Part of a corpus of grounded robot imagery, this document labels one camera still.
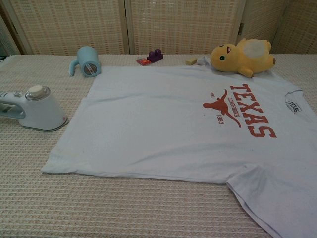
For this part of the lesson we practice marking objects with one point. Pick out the white Texas Longhorns T-shirt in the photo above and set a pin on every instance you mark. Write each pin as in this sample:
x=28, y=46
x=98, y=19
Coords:
x=148, y=124

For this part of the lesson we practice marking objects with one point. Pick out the white handheld steam iron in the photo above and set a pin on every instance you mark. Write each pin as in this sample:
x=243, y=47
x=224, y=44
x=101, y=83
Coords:
x=44, y=109

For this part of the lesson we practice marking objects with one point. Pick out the small red toy block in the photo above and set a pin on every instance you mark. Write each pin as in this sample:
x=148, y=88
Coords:
x=144, y=62

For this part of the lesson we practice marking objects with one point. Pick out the purple toy building block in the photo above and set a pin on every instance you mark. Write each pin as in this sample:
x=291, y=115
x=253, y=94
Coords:
x=154, y=56

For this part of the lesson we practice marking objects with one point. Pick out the small cream block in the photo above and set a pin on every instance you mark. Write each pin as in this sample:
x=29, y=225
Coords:
x=191, y=61

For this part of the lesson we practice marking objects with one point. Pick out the light blue mug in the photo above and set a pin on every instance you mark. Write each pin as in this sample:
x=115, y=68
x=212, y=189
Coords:
x=86, y=59

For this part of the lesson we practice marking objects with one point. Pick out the yellow plush toy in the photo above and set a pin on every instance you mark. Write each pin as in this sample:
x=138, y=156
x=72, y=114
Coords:
x=237, y=62

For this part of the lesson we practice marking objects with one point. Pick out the beige woven tablecloth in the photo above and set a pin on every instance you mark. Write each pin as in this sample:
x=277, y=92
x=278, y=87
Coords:
x=99, y=198

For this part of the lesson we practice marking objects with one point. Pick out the woven folding screen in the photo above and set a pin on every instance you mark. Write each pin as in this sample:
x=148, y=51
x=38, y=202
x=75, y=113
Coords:
x=74, y=24

